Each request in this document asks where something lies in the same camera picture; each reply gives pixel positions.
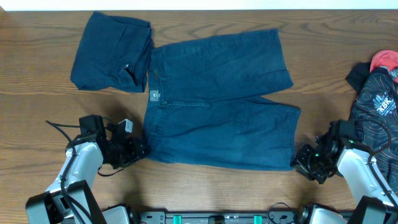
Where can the black patterned jersey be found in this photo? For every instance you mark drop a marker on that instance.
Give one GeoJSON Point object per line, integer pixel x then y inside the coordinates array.
{"type": "Point", "coordinates": [376, 103]}

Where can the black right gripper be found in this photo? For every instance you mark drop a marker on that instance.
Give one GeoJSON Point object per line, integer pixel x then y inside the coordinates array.
{"type": "Point", "coordinates": [300, 163]}

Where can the red garment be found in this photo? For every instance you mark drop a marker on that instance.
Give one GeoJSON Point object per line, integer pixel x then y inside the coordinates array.
{"type": "Point", "coordinates": [386, 59]}

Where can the folded dark navy garment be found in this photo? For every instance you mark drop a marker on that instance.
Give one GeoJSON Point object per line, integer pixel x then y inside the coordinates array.
{"type": "Point", "coordinates": [114, 51]}

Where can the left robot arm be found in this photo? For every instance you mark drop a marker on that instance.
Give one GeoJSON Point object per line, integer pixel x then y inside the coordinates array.
{"type": "Point", "coordinates": [69, 198]}

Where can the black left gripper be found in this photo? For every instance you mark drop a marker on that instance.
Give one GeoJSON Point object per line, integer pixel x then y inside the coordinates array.
{"type": "Point", "coordinates": [135, 151]}

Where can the blue denim shorts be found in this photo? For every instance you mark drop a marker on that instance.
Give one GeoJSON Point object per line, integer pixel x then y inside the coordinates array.
{"type": "Point", "coordinates": [208, 103]}

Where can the black mounting rail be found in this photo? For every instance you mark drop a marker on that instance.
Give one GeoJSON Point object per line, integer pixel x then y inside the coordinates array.
{"type": "Point", "coordinates": [199, 217]}

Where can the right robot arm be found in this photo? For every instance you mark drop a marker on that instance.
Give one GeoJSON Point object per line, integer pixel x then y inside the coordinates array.
{"type": "Point", "coordinates": [341, 152]}

